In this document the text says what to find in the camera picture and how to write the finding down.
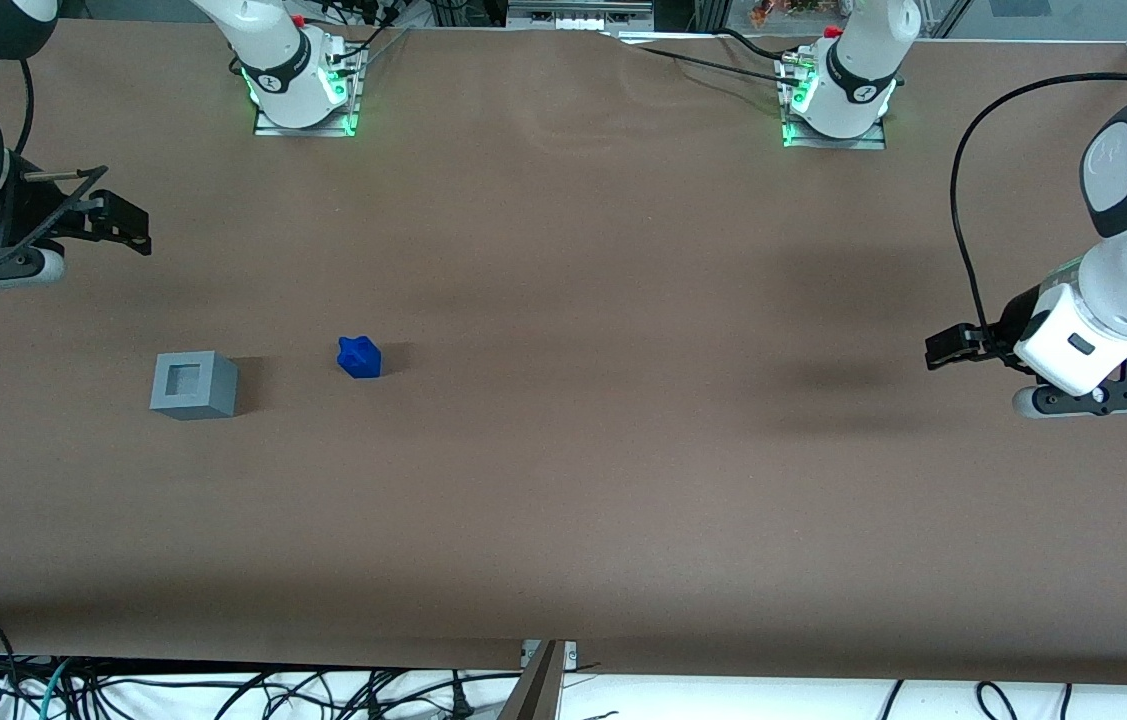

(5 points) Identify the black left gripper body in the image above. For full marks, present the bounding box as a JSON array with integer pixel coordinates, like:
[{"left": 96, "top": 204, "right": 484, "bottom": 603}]
[{"left": 983, "top": 283, "right": 1066, "bottom": 371}]

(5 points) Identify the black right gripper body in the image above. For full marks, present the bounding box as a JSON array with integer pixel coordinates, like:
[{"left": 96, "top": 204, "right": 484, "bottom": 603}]
[{"left": 0, "top": 152, "right": 109, "bottom": 265}]

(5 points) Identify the blue plastic part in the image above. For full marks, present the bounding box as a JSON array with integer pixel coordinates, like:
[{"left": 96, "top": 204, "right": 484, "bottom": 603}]
[{"left": 337, "top": 336, "right": 383, "bottom": 380}]

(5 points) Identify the gray cube base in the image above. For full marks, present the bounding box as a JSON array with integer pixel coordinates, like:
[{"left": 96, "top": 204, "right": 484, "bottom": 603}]
[{"left": 150, "top": 350, "right": 239, "bottom": 421}]

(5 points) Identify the brown table cover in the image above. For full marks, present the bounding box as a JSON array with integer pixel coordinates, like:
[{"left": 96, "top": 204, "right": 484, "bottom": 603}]
[{"left": 0, "top": 17, "right": 1127, "bottom": 688}]

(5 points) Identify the gray device with white connectors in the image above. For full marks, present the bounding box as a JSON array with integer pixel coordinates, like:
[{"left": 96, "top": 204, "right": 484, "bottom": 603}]
[{"left": 506, "top": 0, "right": 656, "bottom": 32}]

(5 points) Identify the left wrist gray camera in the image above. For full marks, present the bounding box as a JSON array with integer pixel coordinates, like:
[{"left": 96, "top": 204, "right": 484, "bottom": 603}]
[{"left": 1012, "top": 377, "right": 1127, "bottom": 420}]

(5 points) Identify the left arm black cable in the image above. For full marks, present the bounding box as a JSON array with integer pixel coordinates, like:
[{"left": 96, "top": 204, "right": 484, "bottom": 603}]
[{"left": 949, "top": 71, "right": 1127, "bottom": 353}]

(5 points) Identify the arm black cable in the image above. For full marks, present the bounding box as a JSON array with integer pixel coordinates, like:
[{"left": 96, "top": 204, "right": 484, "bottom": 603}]
[
  {"left": 0, "top": 28, "right": 111, "bottom": 273},
  {"left": 949, "top": 71, "right": 1127, "bottom": 353}
]

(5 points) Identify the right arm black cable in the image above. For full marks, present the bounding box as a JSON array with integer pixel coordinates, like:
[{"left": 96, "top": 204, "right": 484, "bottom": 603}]
[{"left": 0, "top": 28, "right": 111, "bottom": 273}]

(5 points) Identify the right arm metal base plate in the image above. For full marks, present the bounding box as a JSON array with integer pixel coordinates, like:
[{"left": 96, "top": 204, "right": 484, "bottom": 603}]
[{"left": 252, "top": 38, "right": 364, "bottom": 139}]

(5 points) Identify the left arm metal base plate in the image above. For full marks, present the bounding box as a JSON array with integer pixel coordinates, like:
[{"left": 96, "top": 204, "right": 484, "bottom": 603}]
[{"left": 780, "top": 52, "right": 888, "bottom": 152}]

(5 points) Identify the arched black floor cable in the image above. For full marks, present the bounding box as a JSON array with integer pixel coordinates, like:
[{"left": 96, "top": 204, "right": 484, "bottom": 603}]
[{"left": 976, "top": 681, "right": 1021, "bottom": 720}]

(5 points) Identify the short black table cable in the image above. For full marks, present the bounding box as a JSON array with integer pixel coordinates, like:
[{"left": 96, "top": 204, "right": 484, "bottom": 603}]
[{"left": 716, "top": 27, "right": 796, "bottom": 65}]

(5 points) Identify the long black table cable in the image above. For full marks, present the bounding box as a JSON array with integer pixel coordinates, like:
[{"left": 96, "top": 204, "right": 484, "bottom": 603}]
[{"left": 635, "top": 44, "right": 806, "bottom": 87}]

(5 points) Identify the teal floor cable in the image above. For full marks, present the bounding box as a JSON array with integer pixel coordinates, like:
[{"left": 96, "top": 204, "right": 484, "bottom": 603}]
[{"left": 36, "top": 657, "right": 76, "bottom": 720}]

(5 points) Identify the small metal table bracket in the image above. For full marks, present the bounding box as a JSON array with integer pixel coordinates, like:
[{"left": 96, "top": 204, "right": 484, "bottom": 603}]
[{"left": 520, "top": 640, "right": 580, "bottom": 670}]

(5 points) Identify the aluminium profile post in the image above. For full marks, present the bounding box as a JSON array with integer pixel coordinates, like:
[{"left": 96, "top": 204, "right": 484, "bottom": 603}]
[{"left": 496, "top": 640, "right": 566, "bottom": 720}]

